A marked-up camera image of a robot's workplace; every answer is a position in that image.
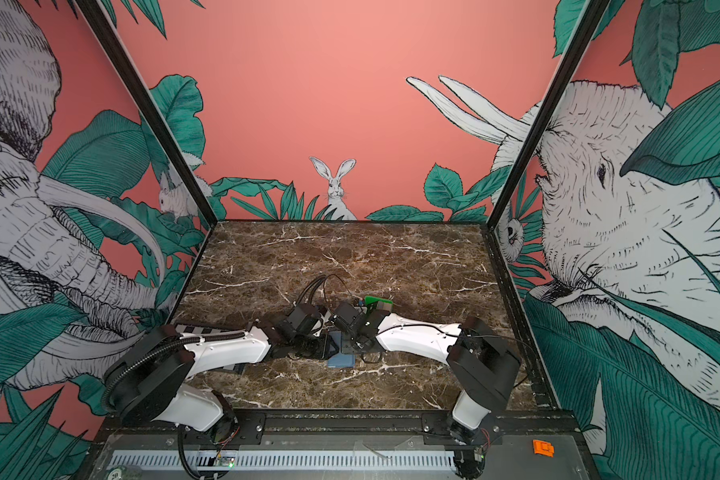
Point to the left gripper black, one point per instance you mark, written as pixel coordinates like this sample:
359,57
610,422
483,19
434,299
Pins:
326,348

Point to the blue leather card holder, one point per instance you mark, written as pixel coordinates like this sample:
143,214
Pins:
341,359

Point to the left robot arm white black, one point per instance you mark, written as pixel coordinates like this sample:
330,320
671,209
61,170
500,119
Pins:
149,383

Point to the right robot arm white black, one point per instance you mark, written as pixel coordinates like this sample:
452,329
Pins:
483,362

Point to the gold credit card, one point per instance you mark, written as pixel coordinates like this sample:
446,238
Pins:
385,306

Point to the checkerboard calibration board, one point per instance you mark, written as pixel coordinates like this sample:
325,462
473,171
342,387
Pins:
215,348

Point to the orange connector clip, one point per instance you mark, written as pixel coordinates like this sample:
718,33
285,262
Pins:
543,448

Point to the black front mounting rail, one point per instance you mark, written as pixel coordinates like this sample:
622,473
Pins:
248,427

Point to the white slotted cable duct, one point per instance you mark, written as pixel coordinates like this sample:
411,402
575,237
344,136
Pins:
306,460

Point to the left black frame post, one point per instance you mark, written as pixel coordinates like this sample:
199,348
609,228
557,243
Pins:
106,35

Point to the black frame post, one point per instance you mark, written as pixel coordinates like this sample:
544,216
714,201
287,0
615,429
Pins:
587,24
106,35

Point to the right black frame post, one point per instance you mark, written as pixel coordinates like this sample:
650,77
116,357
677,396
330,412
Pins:
587,24

